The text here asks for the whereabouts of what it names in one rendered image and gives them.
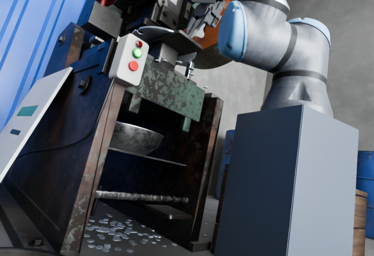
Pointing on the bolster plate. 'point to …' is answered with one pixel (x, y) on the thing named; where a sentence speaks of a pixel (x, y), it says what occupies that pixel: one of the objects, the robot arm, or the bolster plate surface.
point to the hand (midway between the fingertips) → (187, 36)
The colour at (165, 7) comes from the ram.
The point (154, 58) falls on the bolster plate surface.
